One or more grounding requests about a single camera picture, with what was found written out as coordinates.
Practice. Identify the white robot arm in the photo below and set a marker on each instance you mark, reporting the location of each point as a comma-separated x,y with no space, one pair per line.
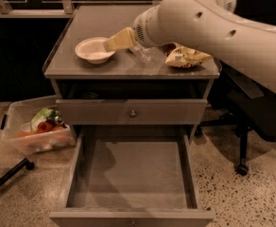
209,26

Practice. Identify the yellow chip bag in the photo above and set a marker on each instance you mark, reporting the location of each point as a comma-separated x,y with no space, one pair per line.
185,57

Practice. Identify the orange items in bin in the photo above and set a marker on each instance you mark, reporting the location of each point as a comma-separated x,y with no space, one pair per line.
42,127

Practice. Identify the black chair leg with caster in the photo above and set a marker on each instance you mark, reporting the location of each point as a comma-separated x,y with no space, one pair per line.
24,163

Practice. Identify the black office chair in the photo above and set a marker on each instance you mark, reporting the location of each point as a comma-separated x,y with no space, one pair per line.
250,106

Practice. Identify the open grey drawer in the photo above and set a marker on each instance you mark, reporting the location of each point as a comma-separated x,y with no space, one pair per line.
132,176

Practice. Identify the closed grey drawer with knob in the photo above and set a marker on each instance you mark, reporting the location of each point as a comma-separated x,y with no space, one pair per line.
132,111

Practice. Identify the green packet in bin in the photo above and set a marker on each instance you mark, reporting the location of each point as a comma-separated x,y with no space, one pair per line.
44,114

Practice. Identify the clear plastic water bottle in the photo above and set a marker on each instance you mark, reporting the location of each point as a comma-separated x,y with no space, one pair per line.
145,55

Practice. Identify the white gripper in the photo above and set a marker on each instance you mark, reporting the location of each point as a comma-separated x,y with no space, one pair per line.
142,32

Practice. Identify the white paper bowl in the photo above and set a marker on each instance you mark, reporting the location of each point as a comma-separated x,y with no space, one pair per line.
93,51

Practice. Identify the grey drawer cabinet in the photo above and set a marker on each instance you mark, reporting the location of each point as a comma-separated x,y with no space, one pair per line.
123,76

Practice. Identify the clear plastic storage bin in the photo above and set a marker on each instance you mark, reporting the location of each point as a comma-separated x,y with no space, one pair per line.
19,116

